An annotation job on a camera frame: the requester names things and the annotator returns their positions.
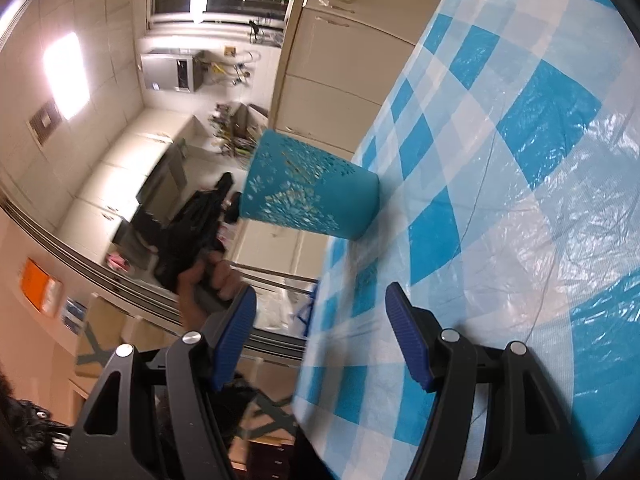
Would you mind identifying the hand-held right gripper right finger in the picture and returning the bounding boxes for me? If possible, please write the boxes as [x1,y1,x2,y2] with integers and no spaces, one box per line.
[385,281,586,480]

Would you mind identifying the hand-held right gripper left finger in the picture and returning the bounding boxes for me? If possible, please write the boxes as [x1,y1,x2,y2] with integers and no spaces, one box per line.
[62,284,258,480]

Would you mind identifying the teal plastic basket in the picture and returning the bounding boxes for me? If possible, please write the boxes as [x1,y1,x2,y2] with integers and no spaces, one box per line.
[239,129,382,241]

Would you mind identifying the person's left hand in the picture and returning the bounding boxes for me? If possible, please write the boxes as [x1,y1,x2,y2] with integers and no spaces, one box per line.
[177,251,251,333]

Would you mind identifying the range hood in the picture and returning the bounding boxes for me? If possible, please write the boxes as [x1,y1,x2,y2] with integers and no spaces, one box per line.
[115,145,188,261]

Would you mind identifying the cream upper cabinets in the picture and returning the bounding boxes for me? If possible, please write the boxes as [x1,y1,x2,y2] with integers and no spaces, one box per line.
[55,107,201,256]

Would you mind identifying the silver water heater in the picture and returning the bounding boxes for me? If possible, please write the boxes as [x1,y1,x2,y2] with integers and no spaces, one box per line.
[141,50,203,93]

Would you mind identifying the ceiling vent grille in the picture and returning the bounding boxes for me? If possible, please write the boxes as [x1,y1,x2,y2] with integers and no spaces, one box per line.
[29,100,63,143]

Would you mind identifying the blue checkered tablecloth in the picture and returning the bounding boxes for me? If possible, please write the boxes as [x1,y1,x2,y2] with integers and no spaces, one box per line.
[290,0,640,480]

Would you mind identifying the ceiling light panel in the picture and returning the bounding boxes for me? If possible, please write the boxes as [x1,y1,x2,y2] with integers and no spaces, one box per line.
[42,32,86,121]

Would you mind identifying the cream base cabinets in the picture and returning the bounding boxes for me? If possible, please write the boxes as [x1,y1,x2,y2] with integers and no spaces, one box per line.
[232,0,461,311]

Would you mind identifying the dark fuzzy cloth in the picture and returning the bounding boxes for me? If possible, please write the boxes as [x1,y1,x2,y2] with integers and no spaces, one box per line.
[0,375,68,480]

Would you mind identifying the metal sliding door frame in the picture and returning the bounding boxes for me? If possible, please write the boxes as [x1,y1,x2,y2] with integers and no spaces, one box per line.
[0,185,308,361]

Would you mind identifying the wall utensil rack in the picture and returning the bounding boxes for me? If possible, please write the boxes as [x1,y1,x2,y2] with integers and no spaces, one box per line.
[212,102,271,161]

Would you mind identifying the orange wall sign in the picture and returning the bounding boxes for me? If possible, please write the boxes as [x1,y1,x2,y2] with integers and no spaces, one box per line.
[21,257,63,317]

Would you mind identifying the water heater hoses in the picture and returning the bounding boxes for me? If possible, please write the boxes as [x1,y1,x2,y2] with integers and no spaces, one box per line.
[200,52,261,86]

